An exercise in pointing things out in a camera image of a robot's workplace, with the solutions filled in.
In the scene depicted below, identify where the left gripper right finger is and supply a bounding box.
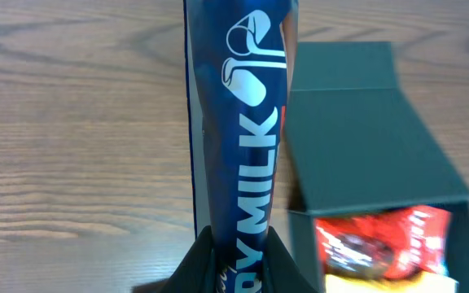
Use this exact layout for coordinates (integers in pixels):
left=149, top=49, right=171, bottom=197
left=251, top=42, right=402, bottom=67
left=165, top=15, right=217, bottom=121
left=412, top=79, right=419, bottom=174
left=262, top=226, right=317, bottom=293

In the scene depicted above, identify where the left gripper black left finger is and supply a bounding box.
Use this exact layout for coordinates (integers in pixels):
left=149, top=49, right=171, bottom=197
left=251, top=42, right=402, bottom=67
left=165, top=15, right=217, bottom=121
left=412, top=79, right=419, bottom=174
left=159, top=226, right=217, bottom=293

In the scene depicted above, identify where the red Hacks candy bag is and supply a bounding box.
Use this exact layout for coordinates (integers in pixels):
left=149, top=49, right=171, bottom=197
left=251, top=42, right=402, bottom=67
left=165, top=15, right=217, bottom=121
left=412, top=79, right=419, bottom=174
left=315, top=205, right=451, bottom=280

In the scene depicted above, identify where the yellow Hacks candy bag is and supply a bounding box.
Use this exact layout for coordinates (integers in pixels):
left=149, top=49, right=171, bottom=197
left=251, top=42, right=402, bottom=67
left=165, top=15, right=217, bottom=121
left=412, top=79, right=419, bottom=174
left=325, top=271, right=458, bottom=293

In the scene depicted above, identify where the dark green box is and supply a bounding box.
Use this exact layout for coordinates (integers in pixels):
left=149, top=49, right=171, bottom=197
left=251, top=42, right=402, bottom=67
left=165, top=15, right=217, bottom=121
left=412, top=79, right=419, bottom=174
left=284, top=42, right=469, bottom=293

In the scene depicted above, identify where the purple Dairy Milk bar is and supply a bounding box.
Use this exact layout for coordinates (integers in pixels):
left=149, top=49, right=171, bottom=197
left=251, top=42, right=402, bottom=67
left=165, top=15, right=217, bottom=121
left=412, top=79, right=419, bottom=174
left=185, top=0, right=298, bottom=292

